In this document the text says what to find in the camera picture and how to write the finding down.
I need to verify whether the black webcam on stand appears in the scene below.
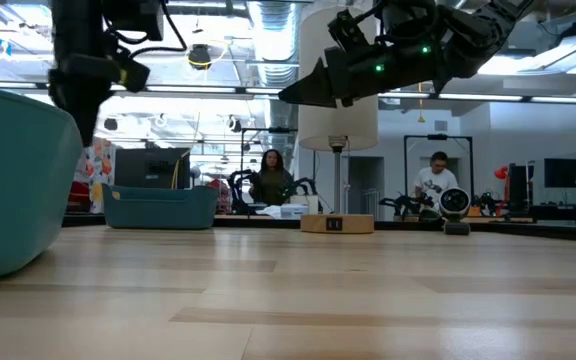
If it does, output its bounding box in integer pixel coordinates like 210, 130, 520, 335
437, 187, 472, 236

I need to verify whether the colourful patterned cloth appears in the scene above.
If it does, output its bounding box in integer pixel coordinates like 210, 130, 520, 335
73, 138, 117, 215

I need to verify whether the light teal plastic bin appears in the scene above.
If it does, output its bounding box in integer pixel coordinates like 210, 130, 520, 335
0, 83, 84, 282

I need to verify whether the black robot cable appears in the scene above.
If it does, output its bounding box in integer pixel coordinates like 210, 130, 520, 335
102, 0, 189, 60

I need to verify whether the black frame stand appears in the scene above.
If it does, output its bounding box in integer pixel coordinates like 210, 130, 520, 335
403, 133, 474, 221

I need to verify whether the long yellow cable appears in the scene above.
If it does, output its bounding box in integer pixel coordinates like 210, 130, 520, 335
169, 149, 184, 190

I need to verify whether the dark teal plastic bin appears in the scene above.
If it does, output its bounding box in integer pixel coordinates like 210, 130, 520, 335
101, 183, 220, 231

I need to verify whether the person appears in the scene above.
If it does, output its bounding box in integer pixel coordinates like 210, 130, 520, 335
412, 151, 460, 214
248, 148, 295, 207

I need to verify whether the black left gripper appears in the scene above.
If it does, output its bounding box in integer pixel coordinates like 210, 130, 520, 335
46, 47, 152, 148

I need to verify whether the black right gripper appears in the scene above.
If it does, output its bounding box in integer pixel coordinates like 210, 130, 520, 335
277, 0, 452, 109

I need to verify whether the white shade wooden lamp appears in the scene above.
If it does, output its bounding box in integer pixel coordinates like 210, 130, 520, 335
297, 4, 380, 235

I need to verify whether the black wall monitor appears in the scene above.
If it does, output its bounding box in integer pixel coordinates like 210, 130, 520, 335
543, 158, 576, 189

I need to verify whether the small white box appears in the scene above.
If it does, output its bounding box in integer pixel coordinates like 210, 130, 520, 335
278, 194, 320, 220

